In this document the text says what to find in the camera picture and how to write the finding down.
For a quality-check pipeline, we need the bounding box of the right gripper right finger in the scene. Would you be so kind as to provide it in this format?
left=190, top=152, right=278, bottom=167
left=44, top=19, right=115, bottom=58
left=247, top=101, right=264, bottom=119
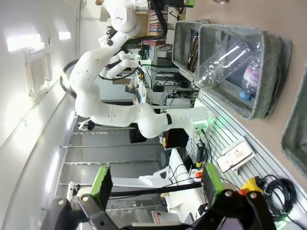
left=191, top=162, right=277, bottom=230

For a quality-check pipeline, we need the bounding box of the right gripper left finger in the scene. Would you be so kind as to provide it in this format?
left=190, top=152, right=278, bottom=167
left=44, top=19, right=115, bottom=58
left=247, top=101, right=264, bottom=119
left=42, top=165, right=114, bottom=230

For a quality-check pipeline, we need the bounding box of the pink label plastic bottle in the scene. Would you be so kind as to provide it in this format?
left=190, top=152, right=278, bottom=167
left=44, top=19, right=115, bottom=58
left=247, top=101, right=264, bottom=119
left=238, top=42, right=263, bottom=101

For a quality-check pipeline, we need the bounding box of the clear plastic bottle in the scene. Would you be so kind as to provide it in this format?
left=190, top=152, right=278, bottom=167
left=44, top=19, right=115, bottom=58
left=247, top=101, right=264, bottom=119
left=192, top=39, right=254, bottom=90

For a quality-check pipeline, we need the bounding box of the brown glass beer bottle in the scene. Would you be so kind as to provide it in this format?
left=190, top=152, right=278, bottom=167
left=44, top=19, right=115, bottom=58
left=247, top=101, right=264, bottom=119
left=186, top=32, right=201, bottom=72

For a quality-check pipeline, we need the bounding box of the grey fabric can basket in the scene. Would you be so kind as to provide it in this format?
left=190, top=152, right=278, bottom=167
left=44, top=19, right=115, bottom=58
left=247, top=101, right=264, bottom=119
left=281, top=69, right=307, bottom=177

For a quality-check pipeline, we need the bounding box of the grey fabric plastic basket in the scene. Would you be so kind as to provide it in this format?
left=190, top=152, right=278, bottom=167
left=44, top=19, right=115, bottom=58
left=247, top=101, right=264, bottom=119
left=193, top=23, right=294, bottom=120

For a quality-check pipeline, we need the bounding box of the grey fabric bottle basket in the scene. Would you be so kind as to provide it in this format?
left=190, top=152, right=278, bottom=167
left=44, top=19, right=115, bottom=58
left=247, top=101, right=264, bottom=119
left=171, top=20, right=212, bottom=78

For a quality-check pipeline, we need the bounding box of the smartphone on white stand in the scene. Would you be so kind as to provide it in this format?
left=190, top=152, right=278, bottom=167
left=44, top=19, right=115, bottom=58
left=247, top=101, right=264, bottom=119
left=216, top=140, right=256, bottom=173

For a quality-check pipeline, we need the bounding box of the yellow emergency stop box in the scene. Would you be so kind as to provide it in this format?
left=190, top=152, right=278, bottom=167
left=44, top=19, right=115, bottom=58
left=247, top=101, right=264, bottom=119
left=239, top=176, right=265, bottom=196

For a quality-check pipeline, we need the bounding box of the metal equipment rack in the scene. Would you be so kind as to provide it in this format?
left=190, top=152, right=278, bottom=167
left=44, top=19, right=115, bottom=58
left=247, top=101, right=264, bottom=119
left=141, top=40, right=200, bottom=106

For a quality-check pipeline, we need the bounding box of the white ceiling air conditioner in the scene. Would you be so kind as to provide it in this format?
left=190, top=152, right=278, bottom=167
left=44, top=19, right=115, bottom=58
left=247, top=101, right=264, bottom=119
left=23, top=42, right=53, bottom=97

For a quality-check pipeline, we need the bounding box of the patterned fabric pile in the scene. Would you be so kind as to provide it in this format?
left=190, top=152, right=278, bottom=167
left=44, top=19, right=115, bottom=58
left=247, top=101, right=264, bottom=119
left=143, top=11, right=172, bottom=51

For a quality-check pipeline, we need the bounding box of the brown cardboard box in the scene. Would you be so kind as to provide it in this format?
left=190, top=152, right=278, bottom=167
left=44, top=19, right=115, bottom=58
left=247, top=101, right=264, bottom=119
left=136, top=13, right=151, bottom=37

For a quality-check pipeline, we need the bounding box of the grey ribbed aluminium table rail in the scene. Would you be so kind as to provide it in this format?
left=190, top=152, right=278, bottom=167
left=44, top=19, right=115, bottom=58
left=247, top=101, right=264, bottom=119
left=186, top=91, right=307, bottom=230

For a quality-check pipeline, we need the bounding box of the coiled black cable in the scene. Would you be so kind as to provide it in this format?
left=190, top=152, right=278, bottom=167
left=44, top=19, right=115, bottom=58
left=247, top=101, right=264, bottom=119
left=262, top=174, right=302, bottom=218

